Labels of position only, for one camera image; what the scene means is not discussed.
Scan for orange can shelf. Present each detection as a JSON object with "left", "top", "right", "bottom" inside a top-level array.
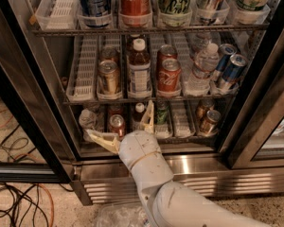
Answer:
[
  {"left": 98, "top": 61, "right": 119, "bottom": 95},
  {"left": 99, "top": 46, "right": 119, "bottom": 63}
]

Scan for front orange can middle shelf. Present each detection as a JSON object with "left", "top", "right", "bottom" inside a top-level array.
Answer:
[{"left": 98, "top": 61, "right": 119, "bottom": 95}]

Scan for dark blue can top shelf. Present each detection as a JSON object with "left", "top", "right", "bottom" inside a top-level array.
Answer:
[{"left": 80, "top": 0, "right": 111, "bottom": 27}]

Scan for orange cable on floor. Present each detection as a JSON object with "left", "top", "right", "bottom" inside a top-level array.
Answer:
[{"left": 0, "top": 108, "right": 55, "bottom": 227}]

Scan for red can bottom shelf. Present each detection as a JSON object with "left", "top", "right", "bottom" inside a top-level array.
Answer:
[{"left": 109, "top": 114, "right": 125, "bottom": 138}]

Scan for front red cola can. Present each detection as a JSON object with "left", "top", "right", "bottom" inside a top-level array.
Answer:
[{"left": 157, "top": 59, "right": 181, "bottom": 92}]

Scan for gold can shelf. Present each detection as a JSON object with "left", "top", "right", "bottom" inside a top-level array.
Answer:
[
  {"left": 199, "top": 110, "right": 221, "bottom": 135},
  {"left": 195, "top": 98, "right": 215, "bottom": 120}
]

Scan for steel fridge base grille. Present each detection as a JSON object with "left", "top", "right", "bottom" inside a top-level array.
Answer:
[{"left": 71, "top": 154, "right": 284, "bottom": 205}]

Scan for blue red can top shelf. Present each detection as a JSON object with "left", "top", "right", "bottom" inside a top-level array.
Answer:
[{"left": 197, "top": 0, "right": 223, "bottom": 25}]

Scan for front brown tea bottle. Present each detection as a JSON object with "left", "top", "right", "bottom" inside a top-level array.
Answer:
[{"left": 128, "top": 39, "right": 151, "bottom": 94}]

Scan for front blue energy can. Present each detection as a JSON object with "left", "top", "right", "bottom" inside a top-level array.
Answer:
[{"left": 217, "top": 54, "right": 248, "bottom": 90}]

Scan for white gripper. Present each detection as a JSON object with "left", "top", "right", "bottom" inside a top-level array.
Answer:
[{"left": 86, "top": 100, "right": 161, "bottom": 169}]

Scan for rear gold can bottom shelf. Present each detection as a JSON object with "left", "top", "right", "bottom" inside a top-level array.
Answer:
[{"left": 195, "top": 98, "right": 215, "bottom": 120}]

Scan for front gold can bottom shelf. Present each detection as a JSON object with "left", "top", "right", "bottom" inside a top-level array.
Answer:
[{"left": 199, "top": 110, "right": 221, "bottom": 135}]

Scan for green can bottom shelf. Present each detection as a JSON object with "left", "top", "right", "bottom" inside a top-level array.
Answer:
[{"left": 155, "top": 101, "right": 169, "bottom": 125}]

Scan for empty white tray top shelf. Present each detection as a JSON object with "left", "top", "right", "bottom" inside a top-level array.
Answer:
[{"left": 35, "top": 0, "right": 79, "bottom": 30}]

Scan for blue energy can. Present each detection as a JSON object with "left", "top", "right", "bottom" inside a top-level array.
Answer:
[
  {"left": 217, "top": 54, "right": 248, "bottom": 90},
  {"left": 211, "top": 44, "right": 237, "bottom": 81}
]

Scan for black cables on floor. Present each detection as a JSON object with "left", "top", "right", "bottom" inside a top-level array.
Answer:
[{"left": 0, "top": 123, "right": 74, "bottom": 227}]

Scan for clear plastic bin on floor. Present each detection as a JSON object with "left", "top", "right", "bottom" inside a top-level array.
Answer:
[{"left": 93, "top": 202, "right": 151, "bottom": 227}]

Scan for red cola can top shelf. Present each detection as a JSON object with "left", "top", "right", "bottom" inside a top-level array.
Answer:
[{"left": 120, "top": 0, "right": 151, "bottom": 27}]

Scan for rear orange can middle shelf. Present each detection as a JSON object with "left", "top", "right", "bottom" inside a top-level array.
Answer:
[{"left": 99, "top": 46, "right": 119, "bottom": 63}]

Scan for open fridge door left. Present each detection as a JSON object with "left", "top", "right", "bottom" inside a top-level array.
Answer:
[{"left": 0, "top": 0, "right": 78, "bottom": 183}]

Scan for front clear water bottle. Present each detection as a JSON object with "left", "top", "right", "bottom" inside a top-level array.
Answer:
[{"left": 187, "top": 43, "right": 220, "bottom": 96}]

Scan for rear water bottle middle shelf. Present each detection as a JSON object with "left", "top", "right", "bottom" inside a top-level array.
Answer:
[{"left": 190, "top": 32, "right": 212, "bottom": 58}]

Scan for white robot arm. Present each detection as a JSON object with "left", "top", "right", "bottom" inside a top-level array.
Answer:
[{"left": 87, "top": 102, "right": 271, "bottom": 227}]

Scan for rear blue energy can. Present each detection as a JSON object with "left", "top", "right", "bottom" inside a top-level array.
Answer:
[{"left": 211, "top": 44, "right": 237, "bottom": 81}]

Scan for empty white tray middle shelf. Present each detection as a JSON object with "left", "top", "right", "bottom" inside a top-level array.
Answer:
[{"left": 65, "top": 36, "right": 98, "bottom": 102}]

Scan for rear red cola can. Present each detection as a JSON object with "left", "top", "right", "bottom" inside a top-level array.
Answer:
[{"left": 157, "top": 44, "right": 178, "bottom": 66}]

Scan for empty white tray shelf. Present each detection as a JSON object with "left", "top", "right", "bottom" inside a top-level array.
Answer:
[
  {"left": 35, "top": 0, "right": 79, "bottom": 30},
  {"left": 65, "top": 36, "right": 98, "bottom": 102}
]

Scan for tea bottle bottom shelf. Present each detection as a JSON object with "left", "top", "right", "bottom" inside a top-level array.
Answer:
[{"left": 132, "top": 102, "right": 146, "bottom": 131}]

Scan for crumpled water bottle bottom shelf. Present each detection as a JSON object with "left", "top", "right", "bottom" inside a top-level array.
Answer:
[{"left": 79, "top": 109, "right": 104, "bottom": 142}]

